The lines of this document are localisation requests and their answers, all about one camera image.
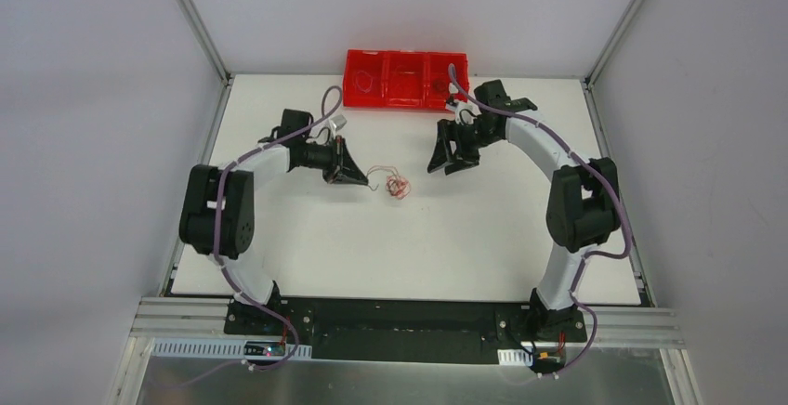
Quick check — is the pink thin cable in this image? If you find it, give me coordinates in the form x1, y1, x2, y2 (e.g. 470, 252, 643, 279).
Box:
351, 70, 378, 96

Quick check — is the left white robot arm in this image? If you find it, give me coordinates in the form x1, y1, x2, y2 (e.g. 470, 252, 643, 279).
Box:
178, 109, 369, 335

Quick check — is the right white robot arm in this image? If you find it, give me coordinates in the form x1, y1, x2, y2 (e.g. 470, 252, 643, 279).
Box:
427, 80, 622, 340

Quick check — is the red three-compartment bin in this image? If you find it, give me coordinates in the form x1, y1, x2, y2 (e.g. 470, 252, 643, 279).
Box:
342, 49, 469, 112

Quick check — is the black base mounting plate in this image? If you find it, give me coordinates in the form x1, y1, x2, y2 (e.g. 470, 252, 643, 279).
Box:
223, 296, 587, 364

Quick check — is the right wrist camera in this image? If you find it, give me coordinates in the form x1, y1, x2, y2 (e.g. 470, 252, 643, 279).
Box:
445, 96, 476, 125

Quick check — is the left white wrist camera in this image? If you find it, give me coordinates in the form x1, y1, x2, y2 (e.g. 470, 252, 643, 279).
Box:
327, 114, 348, 137

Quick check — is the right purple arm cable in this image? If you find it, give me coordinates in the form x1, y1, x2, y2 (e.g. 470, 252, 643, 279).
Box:
447, 63, 634, 373

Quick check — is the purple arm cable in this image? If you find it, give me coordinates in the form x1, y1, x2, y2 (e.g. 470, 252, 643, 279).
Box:
447, 63, 634, 373
211, 85, 344, 372

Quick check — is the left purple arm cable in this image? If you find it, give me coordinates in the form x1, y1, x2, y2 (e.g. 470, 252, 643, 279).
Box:
211, 85, 344, 372

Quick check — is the right slotted cable duct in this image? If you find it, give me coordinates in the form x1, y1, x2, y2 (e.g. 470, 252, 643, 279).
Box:
497, 349, 533, 367

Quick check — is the slotted cable duct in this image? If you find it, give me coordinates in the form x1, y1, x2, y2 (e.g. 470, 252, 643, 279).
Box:
151, 337, 312, 361
497, 349, 533, 367

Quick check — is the left slotted cable duct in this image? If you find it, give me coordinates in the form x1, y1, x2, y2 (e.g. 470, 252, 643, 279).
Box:
151, 337, 312, 361

